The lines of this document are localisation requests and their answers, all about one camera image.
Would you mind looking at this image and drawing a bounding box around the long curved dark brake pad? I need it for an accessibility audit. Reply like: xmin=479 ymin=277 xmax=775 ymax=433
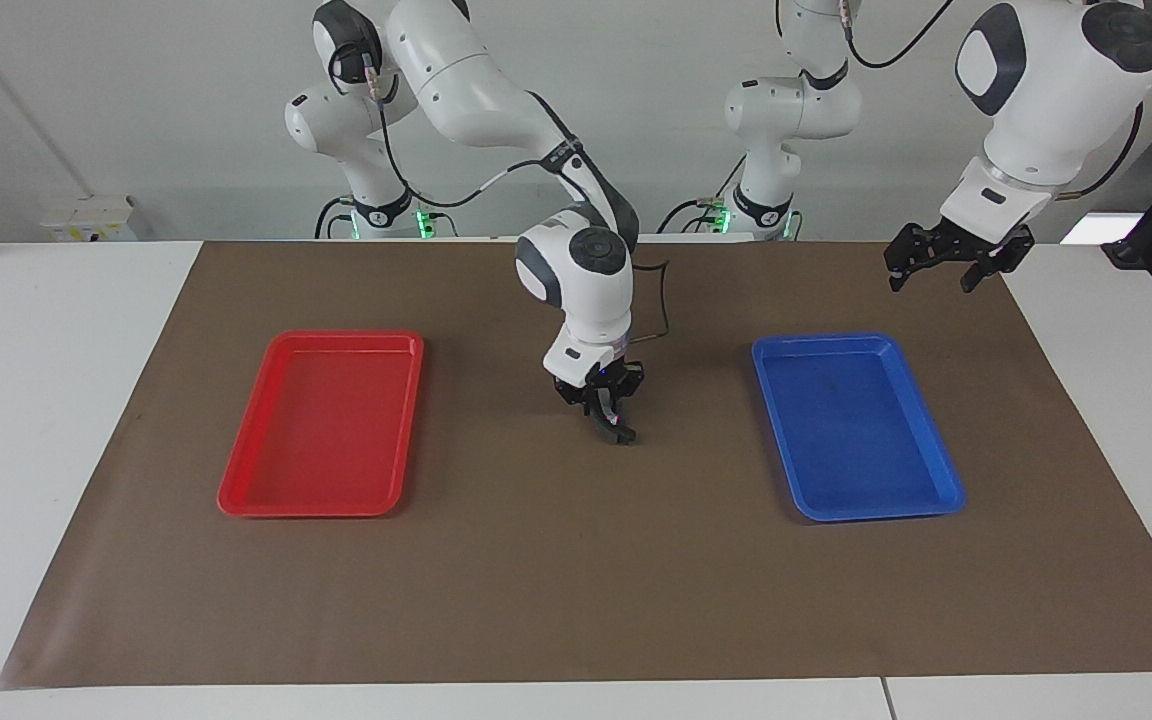
xmin=591 ymin=405 xmax=638 ymax=446

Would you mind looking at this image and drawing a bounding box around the white flat panel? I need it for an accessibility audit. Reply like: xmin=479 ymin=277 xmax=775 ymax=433
xmin=1061 ymin=213 xmax=1119 ymax=246

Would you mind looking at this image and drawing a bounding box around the blue plastic tray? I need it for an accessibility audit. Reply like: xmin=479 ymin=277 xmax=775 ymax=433
xmin=751 ymin=333 xmax=967 ymax=523

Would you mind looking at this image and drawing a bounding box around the brown table mat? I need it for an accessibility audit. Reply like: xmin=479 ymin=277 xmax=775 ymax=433
xmin=0 ymin=240 xmax=1152 ymax=691

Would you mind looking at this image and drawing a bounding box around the red plastic tray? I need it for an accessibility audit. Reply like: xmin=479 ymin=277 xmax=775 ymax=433
xmin=217 ymin=331 xmax=425 ymax=518

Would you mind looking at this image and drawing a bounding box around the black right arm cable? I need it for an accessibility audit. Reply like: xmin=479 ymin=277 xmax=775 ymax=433
xmin=361 ymin=50 xmax=673 ymax=351

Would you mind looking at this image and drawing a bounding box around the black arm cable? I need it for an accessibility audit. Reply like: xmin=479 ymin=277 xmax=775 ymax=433
xmin=361 ymin=50 xmax=673 ymax=351
xmin=839 ymin=0 xmax=1145 ymax=198

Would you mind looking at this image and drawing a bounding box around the black left base cable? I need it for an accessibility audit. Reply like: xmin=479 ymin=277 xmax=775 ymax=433
xmin=658 ymin=150 xmax=749 ymax=236

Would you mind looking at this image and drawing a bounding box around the black base cable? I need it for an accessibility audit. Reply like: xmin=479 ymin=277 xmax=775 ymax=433
xmin=658 ymin=150 xmax=749 ymax=236
xmin=314 ymin=196 xmax=357 ymax=239

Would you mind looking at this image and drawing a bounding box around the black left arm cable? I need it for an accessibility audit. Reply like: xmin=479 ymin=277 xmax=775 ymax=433
xmin=839 ymin=0 xmax=1145 ymax=198

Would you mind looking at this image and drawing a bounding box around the black right base cable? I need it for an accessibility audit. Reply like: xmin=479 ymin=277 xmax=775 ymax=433
xmin=314 ymin=196 xmax=357 ymax=239

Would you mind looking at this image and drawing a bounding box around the white wall socket box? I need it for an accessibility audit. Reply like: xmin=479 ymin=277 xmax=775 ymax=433
xmin=42 ymin=195 xmax=152 ymax=243

